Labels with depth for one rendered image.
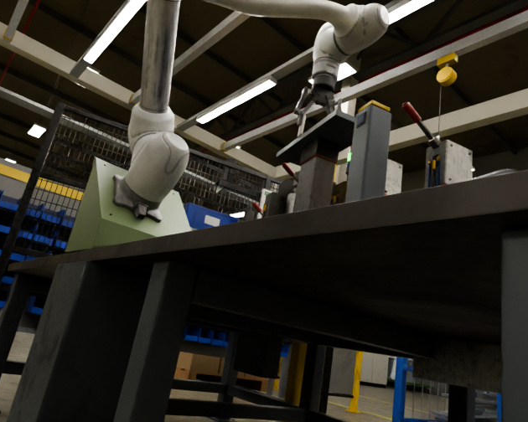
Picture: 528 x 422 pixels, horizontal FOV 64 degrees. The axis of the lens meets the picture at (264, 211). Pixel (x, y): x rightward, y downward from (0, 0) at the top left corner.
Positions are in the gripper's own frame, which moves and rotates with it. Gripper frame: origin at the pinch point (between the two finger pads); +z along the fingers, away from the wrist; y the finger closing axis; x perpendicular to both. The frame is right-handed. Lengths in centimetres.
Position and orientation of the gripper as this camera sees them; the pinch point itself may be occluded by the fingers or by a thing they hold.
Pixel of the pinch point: (316, 134)
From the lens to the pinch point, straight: 139.3
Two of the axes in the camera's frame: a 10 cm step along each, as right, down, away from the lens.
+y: 9.4, 2.4, 2.6
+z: -1.7, 9.5, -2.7
